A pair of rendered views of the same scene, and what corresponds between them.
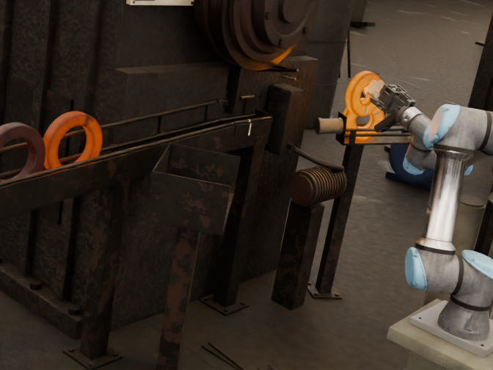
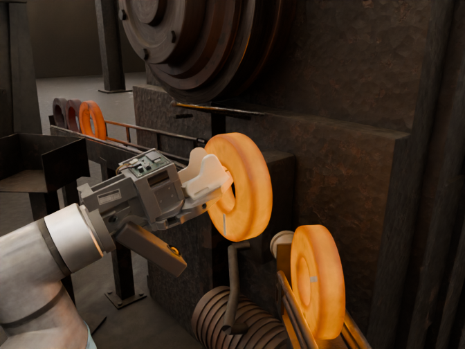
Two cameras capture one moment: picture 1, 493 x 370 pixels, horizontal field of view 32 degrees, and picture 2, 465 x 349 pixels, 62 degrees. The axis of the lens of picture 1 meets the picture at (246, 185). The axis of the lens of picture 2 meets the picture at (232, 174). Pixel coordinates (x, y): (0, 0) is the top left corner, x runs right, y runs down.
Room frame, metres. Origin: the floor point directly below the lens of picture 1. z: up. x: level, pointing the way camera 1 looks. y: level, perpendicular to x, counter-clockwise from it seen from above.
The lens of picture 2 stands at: (3.06, -0.86, 1.04)
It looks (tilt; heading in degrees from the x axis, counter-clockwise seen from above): 20 degrees down; 103
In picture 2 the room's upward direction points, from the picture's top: straight up
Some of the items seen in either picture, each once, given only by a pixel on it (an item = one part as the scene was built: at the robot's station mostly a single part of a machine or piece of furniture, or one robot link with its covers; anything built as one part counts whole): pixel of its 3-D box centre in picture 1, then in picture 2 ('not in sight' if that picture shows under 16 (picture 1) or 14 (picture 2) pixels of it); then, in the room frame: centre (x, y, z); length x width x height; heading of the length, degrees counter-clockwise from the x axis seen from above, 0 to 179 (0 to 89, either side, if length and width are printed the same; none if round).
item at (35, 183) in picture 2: (179, 283); (47, 244); (2.19, 0.14, 0.36); 0.26 x 0.20 x 0.72; 178
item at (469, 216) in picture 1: (450, 265); not in sight; (2.94, -0.79, 0.26); 0.12 x 0.12 x 0.52
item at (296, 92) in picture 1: (280, 119); (266, 205); (2.96, -0.08, 0.68); 0.11 x 0.08 x 0.24; 53
